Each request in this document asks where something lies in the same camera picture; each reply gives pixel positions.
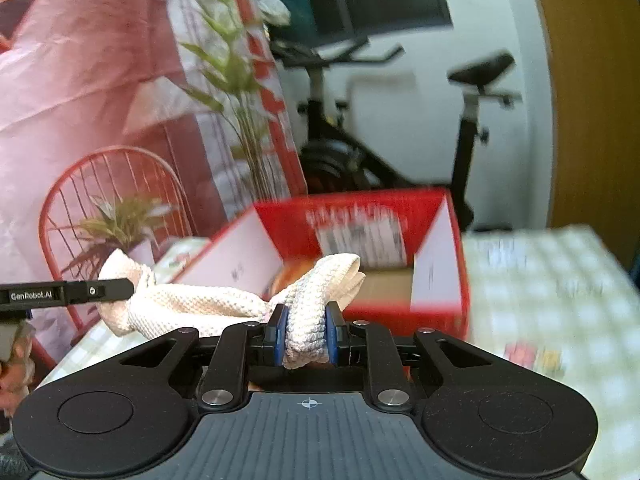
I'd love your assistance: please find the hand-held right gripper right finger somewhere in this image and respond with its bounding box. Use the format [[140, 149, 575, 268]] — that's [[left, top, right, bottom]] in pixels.
[[322, 302, 502, 414]]

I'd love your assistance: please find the red cardboard box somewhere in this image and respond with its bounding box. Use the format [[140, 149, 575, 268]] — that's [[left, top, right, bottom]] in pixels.
[[170, 187, 471, 342]]

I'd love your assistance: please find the checked tablecloth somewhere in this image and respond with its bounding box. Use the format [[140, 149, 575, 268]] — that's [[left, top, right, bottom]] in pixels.
[[35, 225, 640, 480]]

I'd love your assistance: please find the white plastic bag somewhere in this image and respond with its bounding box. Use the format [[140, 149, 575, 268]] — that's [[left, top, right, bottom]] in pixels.
[[259, 0, 292, 27]]

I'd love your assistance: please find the wooden door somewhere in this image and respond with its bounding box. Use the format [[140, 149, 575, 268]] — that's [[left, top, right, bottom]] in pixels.
[[527, 0, 640, 233]]

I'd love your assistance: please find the person's left hand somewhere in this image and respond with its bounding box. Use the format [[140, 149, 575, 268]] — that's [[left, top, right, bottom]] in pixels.
[[0, 322, 37, 414]]

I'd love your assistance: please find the printed room backdrop cloth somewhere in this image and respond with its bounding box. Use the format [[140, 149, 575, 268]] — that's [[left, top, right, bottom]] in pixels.
[[0, 0, 309, 376]]

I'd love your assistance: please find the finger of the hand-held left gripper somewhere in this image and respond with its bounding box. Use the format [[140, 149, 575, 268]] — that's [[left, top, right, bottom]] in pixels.
[[62, 278, 135, 306]]

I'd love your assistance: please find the white waffle towel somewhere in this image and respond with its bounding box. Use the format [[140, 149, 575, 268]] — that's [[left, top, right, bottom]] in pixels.
[[97, 249, 366, 369]]

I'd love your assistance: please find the black exercise bike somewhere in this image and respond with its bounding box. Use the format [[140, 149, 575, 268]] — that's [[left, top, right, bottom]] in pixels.
[[269, 37, 524, 233]]

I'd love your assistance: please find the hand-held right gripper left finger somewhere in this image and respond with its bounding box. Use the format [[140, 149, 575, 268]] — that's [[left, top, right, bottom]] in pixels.
[[117, 304, 291, 414]]

